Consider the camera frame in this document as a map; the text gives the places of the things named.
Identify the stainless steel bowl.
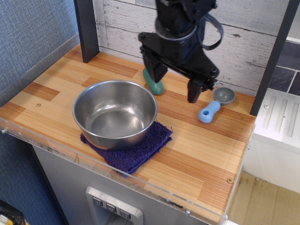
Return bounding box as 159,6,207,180
72,80,158,150

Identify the blue and grey spoon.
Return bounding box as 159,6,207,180
198,87,236,124

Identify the yellow and black object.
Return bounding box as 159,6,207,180
0,206,28,225

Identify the clear acrylic edge guard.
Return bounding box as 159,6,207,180
0,119,241,225

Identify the green oblong toy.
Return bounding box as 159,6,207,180
142,68,164,95

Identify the purple folded cloth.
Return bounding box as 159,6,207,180
80,121,173,177

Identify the dark grey right post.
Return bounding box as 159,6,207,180
250,0,300,116

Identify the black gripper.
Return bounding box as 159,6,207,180
138,23,220,103

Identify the silver dispenser panel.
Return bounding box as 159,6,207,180
86,186,144,225

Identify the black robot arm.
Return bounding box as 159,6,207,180
138,0,224,103

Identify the white ridged appliance top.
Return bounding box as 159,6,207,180
253,88,300,154

